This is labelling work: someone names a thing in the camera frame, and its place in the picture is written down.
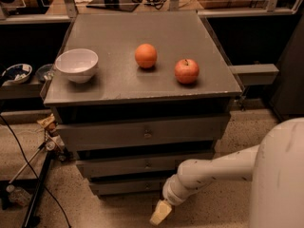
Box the grey bottom drawer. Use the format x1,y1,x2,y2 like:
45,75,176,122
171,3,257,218
89,176,166,196

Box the grey drawer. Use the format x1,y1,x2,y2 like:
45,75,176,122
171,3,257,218
89,176,166,196
76,150,214,179
57,113,230,151

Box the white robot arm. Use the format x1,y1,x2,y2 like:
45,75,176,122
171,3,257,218
150,118,304,228

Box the grey middle drawer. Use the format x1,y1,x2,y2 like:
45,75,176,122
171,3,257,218
76,150,214,179

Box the grey top drawer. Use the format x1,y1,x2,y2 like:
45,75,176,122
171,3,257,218
57,113,230,151

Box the grey drawer cabinet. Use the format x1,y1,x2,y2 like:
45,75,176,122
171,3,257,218
44,11,241,183

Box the black tripod stand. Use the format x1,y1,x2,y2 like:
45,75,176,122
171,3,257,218
9,142,53,228

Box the red apple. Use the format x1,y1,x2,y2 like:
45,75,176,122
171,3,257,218
175,59,200,85

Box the crumpled snack wrapper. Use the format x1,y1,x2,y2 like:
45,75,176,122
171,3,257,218
37,114,56,135

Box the clear plastic bottle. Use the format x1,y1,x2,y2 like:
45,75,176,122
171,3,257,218
6,184,31,207

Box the orange fruit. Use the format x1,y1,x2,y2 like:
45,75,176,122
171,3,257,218
135,44,157,68

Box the grey side shelf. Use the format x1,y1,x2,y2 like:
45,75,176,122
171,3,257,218
230,64,279,86

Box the white ceramic bowl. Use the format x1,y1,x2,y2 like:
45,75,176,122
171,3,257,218
55,48,99,84

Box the small dark bowl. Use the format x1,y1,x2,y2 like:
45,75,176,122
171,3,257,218
35,64,54,83

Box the blue patterned bowl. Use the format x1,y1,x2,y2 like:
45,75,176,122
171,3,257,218
3,64,32,85

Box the black monitor base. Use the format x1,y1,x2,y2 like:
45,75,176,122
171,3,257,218
86,0,140,12

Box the black floor cable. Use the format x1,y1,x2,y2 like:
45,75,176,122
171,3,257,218
0,113,72,228

